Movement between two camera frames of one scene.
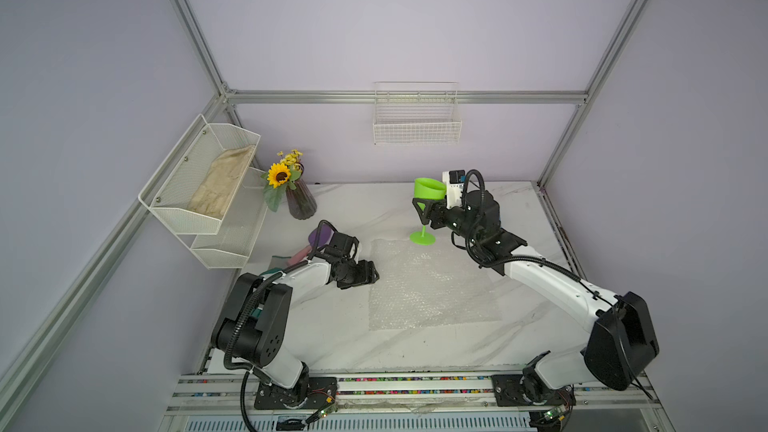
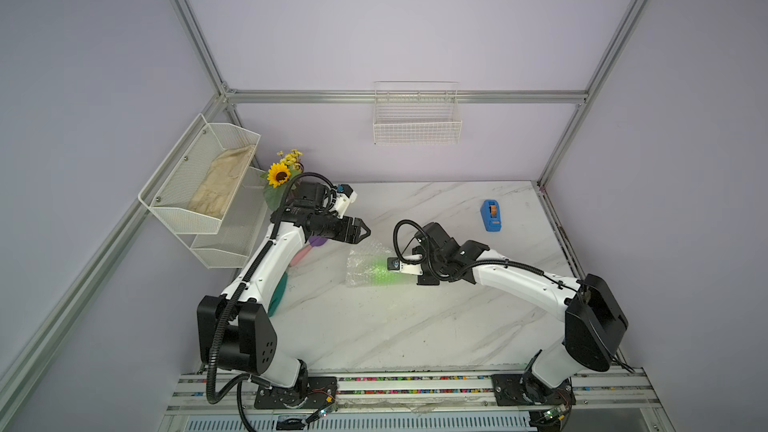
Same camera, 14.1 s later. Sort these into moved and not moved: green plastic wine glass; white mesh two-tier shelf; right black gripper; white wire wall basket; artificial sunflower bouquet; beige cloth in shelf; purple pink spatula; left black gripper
Moved: right black gripper; green plastic wine glass; left black gripper
Not moved: beige cloth in shelf; artificial sunflower bouquet; white mesh two-tier shelf; white wire wall basket; purple pink spatula
